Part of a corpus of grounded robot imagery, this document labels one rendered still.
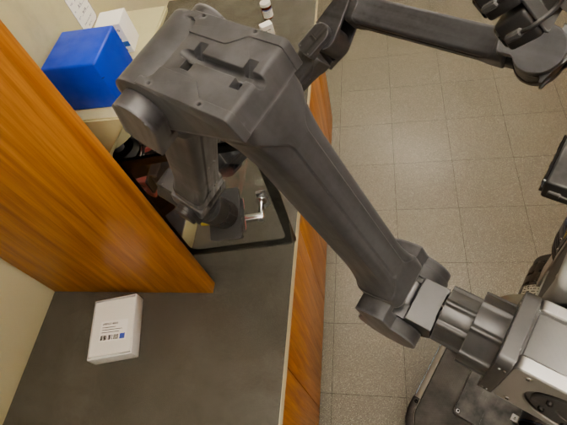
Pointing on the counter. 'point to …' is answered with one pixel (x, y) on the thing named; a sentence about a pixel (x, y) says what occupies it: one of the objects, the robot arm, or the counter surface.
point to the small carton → (126, 31)
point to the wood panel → (75, 198)
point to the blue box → (88, 67)
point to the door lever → (257, 212)
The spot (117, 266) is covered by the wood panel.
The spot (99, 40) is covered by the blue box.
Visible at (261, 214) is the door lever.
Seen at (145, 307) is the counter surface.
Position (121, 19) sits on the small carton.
